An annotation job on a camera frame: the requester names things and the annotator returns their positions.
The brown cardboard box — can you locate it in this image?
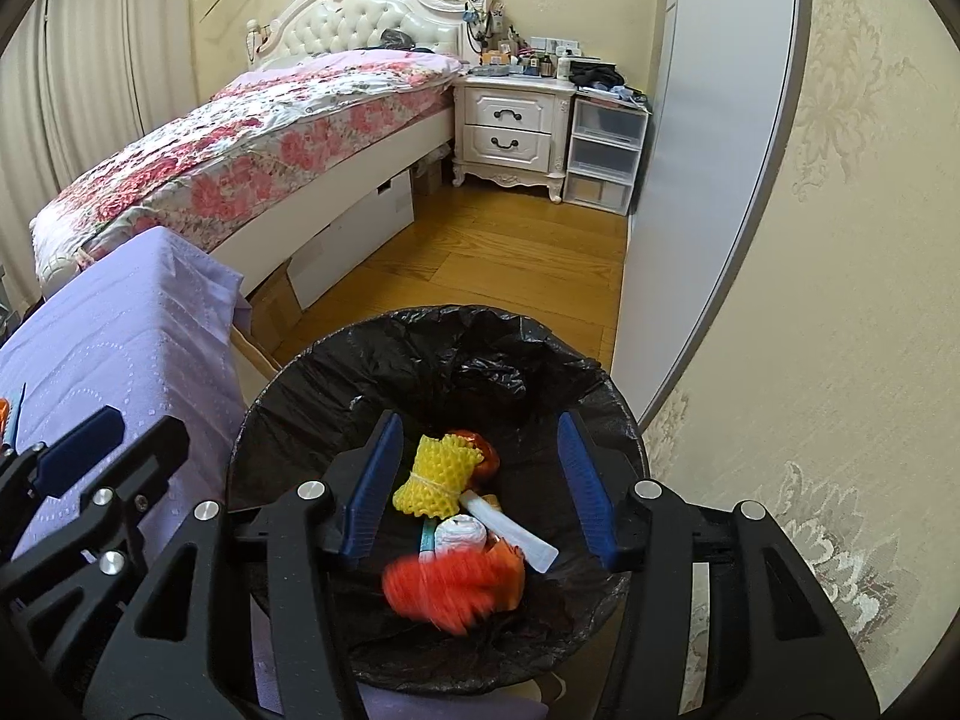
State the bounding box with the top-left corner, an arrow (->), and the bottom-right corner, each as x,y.
247,262 -> 302,357

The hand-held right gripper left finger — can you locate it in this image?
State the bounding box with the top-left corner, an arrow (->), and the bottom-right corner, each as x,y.
82,410 -> 404,720

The yellow foam fruit net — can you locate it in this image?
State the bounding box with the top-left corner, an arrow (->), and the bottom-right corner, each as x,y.
394,435 -> 485,518

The white nightstand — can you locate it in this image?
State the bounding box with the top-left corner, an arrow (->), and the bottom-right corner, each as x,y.
451,75 -> 577,203

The white under-bed storage box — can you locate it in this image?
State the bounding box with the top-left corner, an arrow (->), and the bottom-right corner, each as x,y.
289,169 -> 415,312

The wooden table frame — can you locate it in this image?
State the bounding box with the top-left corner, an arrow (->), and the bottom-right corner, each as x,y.
231,324 -> 282,383

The white tufted bed frame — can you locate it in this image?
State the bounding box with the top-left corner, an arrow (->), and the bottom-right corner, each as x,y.
30,0 -> 488,301

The purple table cloth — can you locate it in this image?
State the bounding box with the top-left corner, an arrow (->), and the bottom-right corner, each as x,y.
0,227 -> 256,563

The black clothes pile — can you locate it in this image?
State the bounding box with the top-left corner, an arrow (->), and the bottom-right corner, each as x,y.
570,60 -> 627,89

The orange plastic bag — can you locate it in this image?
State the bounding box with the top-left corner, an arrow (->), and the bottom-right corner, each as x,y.
484,536 -> 527,610

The clear plastic drawer unit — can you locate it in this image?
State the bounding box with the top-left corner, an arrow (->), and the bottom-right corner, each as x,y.
562,94 -> 650,217

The white tissue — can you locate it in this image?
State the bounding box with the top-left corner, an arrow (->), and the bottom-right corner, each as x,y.
435,516 -> 488,557

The black lined waste bin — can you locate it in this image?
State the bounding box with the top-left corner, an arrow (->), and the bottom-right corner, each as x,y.
225,305 -> 650,695

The beige curtain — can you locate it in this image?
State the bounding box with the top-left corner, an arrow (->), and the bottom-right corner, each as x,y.
0,0 -> 196,200

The red foam fruit net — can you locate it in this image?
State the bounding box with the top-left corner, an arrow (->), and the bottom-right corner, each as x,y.
382,551 -> 518,635

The pink floral bedspread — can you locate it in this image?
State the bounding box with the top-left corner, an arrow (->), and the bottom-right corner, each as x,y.
30,49 -> 462,256

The white squeeze tube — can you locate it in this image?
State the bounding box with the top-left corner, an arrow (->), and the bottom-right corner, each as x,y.
460,491 -> 560,575

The red crumpled plastic ball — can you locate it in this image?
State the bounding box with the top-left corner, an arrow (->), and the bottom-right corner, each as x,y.
448,431 -> 500,479

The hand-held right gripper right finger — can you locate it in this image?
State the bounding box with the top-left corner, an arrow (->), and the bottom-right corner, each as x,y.
556,411 -> 878,720

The pile of small nightstand things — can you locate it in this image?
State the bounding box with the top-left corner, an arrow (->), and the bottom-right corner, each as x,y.
469,26 -> 582,80

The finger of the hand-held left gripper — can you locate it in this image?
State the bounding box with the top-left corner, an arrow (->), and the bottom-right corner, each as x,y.
0,418 -> 188,691
0,406 -> 125,511

